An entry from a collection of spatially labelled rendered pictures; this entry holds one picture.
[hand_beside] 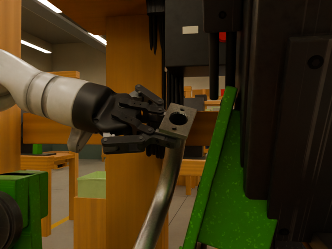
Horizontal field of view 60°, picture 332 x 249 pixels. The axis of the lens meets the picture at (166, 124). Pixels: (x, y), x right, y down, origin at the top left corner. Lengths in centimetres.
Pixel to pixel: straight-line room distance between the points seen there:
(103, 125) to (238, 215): 22
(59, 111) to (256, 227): 30
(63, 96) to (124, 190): 34
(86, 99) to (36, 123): 50
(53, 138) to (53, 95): 44
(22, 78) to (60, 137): 41
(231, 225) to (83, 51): 1193
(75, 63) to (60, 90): 1177
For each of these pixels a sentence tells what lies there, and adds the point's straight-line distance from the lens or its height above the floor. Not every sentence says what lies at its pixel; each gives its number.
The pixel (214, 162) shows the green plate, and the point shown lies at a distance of 28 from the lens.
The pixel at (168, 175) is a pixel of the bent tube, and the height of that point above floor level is 116.
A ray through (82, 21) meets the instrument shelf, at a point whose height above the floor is 150.
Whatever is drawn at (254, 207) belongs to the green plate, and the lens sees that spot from 31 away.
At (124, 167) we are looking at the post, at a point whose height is 114.
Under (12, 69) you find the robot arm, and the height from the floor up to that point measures 132.
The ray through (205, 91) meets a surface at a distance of 737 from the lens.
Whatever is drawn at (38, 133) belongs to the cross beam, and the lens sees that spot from 90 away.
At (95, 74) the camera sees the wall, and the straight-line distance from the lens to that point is 1173.
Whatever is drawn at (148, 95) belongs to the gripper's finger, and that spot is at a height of 128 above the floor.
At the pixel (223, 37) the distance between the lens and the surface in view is 57.
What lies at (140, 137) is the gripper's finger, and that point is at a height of 122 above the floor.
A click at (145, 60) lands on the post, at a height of 139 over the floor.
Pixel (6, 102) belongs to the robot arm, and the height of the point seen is 127.
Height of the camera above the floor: 123
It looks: 1 degrees up
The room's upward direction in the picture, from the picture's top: straight up
